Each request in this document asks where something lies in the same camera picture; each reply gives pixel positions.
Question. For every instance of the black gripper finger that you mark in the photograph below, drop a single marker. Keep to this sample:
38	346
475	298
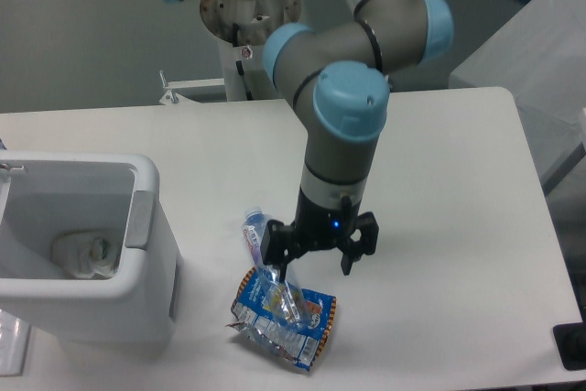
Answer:
361	240
279	246

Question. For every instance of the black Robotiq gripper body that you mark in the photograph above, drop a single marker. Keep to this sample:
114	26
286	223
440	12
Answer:
319	229

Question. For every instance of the crushed clear plastic bottle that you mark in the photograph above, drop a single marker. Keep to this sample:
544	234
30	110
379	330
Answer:
283	297

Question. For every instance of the blue snack wrapper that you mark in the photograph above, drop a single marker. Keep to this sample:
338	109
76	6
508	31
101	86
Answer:
298	343

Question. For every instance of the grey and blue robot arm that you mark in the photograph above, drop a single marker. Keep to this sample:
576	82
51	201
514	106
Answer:
336	84

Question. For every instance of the crumpled white trash piece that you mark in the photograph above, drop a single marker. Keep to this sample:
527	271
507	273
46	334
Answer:
85	255

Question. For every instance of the white plastic trash can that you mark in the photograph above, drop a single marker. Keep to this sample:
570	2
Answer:
46	195

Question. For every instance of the black device at table edge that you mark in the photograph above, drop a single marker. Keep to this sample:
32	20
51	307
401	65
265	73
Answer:
570	340

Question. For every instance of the grey covered side table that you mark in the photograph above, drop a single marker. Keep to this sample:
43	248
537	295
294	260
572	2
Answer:
539	57

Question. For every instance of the white pedestal foot frame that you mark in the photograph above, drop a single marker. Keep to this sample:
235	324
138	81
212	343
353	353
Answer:
198	91

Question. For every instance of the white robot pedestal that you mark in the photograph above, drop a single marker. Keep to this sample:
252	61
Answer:
241	29

